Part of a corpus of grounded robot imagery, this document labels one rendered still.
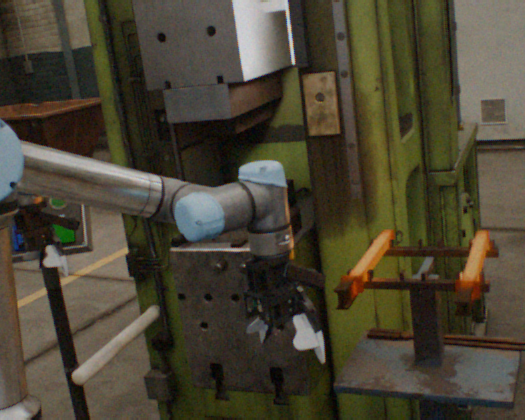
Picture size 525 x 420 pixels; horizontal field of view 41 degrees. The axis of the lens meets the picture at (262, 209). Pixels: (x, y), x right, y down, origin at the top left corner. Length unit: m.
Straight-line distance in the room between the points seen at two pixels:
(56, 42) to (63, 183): 9.92
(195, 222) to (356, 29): 1.01
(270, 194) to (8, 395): 0.49
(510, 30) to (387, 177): 5.17
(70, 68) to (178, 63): 8.92
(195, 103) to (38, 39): 9.35
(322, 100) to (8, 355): 1.24
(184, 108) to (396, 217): 0.67
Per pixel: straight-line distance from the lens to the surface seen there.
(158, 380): 2.49
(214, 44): 1.94
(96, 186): 1.13
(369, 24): 1.95
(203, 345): 2.15
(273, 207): 1.16
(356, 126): 1.98
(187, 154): 2.25
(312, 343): 1.23
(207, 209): 1.09
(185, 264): 2.06
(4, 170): 0.92
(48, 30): 11.10
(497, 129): 7.23
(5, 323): 0.98
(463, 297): 1.42
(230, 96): 1.94
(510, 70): 7.13
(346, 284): 1.50
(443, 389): 1.67
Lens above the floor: 1.52
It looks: 15 degrees down
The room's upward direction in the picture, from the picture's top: 8 degrees counter-clockwise
